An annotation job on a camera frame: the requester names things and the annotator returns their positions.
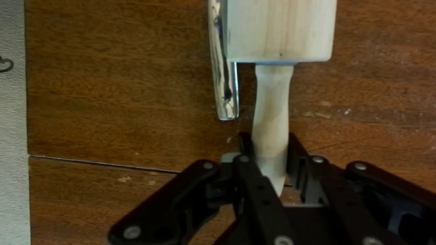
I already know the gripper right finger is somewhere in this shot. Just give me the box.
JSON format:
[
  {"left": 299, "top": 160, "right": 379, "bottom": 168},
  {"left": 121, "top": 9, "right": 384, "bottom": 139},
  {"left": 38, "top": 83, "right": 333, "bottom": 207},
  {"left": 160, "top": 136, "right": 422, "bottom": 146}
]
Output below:
[{"left": 287, "top": 132, "right": 436, "bottom": 245}]

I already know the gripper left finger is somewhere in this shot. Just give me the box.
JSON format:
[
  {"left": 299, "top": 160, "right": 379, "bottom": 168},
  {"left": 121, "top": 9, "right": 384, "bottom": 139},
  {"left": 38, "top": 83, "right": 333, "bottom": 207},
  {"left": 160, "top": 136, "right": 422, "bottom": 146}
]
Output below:
[{"left": 108, "top": 132, "right": 295, "bottom": 245}]

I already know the wooden rolling pin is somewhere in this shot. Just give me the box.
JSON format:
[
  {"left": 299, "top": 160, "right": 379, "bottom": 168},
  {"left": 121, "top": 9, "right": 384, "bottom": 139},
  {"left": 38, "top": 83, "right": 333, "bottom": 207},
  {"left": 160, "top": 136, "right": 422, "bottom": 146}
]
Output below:
[{"left": 223, "top": 0, "right": 338, "bottom": 198}]

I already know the shiny metal utensil handle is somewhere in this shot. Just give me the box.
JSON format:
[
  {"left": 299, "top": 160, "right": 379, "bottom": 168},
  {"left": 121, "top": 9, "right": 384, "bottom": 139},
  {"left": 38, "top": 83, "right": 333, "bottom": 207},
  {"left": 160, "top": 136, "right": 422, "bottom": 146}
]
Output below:
[{"left": 208, "top": 0, "right": 239, "bottom": 121}]

